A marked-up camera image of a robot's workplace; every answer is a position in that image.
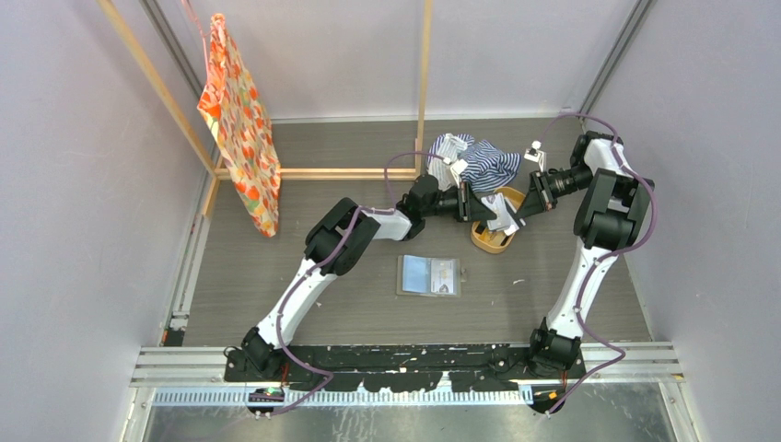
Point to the blue white striped cloth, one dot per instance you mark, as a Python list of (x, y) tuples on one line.
[(489, 167)]

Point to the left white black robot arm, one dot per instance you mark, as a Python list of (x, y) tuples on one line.
[(334, 246)]

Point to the yellow oval tray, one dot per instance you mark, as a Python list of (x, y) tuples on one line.
[(496, 241)]

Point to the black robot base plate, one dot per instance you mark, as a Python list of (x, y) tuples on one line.
[(400, 368)]

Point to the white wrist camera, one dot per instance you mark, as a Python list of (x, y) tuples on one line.
[(454, 170), (536, 156)]

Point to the wooden rack frame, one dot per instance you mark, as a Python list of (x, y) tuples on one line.
[(216, 172)]

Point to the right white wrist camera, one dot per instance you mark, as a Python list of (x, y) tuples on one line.
[(536, 156)]

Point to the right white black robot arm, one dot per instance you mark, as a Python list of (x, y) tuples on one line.
[(610, 218)]

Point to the aluminium rail frame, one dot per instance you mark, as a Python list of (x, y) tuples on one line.
[(179, 394)]

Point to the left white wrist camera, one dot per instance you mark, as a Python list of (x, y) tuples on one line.
[(454, 170)]

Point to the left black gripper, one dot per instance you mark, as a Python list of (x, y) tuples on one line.
[(469, 208)]

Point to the orange floral cloth bag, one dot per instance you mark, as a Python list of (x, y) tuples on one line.
[(234, 114)]

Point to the clear grey card holder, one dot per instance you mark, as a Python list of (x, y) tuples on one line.
[(413, 276)]

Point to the silver VIP card front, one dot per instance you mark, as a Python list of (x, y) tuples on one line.
[(444, 277)]

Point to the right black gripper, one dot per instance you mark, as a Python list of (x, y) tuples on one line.
[(538, 200)]

